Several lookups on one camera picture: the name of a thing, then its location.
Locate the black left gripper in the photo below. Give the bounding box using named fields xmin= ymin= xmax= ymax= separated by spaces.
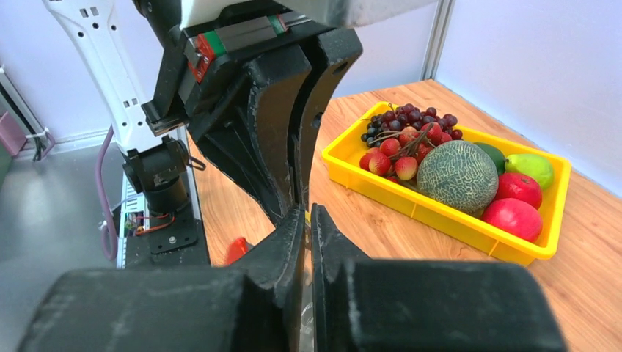
xmin=141 ymin=1 xmax=363 ymax=224

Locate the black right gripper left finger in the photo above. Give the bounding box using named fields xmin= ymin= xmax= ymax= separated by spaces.
xmin=18 ymin=206 xmax=305 ymax=351

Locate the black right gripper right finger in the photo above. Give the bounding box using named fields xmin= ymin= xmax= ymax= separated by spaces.
xmin=311 ymin=204 xmax=568 ymax=351

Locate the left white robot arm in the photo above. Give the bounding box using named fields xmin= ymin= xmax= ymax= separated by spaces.
xmin=45 ymin=1 xmax=362 ymax=224

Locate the yellow plastic tray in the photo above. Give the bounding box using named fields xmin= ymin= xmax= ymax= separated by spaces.
xmin=322 ymin=101 xmax=571 ymax=266

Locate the dark purple grape bunch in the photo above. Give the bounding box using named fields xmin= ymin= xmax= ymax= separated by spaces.
xmin=360 ymin=103 xmax=464 ymax=148

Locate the red strawberry cluster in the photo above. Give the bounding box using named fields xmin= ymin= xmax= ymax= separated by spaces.
xmin=359 ymin=122 xmax=453 ymax=183

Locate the green netted melon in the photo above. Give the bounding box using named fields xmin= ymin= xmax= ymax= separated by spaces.
xmin=416 ymin=141 xmax=499 ymax=214

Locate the pink red apple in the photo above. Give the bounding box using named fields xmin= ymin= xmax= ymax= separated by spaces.
xmin=480 ymin=198 xmax=544 ymax=243

